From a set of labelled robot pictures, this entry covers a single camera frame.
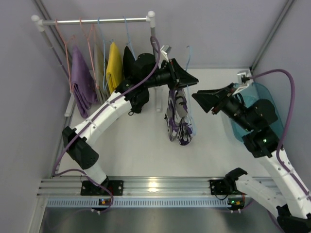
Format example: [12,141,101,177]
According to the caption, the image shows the purple camouflage trousers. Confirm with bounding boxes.
[164,89,194,146]

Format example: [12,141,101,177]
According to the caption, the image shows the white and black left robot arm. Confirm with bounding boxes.
[62,53,199,187]

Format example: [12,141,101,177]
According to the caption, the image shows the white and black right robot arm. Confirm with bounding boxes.
[192,83,311,233]

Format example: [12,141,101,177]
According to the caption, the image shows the black trousers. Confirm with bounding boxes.
[123,46,150,114]

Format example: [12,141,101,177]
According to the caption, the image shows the yellow trousers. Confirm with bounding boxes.
[106,42,123,94]

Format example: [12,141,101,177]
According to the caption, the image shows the grey trousers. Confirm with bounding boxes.
[93,44,109,104]

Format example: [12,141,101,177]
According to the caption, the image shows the teal plastic bin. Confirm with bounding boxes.
[231,83,284,143]

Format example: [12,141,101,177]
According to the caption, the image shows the white and metal clothes rack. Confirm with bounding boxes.
[31,11,160,119]

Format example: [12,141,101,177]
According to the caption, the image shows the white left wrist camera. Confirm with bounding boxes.
[160,44,172,62]

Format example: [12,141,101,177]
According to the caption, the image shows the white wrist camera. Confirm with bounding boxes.
[233,70,251,95]
[160,44,172,62]

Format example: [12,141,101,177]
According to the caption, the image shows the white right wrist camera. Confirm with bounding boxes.
[233,70,251,95]

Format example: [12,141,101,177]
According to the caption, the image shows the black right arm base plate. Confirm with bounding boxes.
[209,179,241,196]

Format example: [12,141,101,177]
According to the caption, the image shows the pink wire hanger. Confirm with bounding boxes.
[79,17,99,90]
[54,18,76,93]

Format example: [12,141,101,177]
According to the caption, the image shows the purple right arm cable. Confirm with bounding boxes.
[244,68,311,233]

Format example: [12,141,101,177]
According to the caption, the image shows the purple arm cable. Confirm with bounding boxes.
[244,68,311,233]
[51,35,161,214]

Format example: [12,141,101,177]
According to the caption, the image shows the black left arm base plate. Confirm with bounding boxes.
[80,180,123,196]

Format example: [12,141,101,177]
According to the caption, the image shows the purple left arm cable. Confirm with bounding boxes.
[51,35,161,214]

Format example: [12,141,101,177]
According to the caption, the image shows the aluminium mounting rail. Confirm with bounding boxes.
[36,176,302,209]

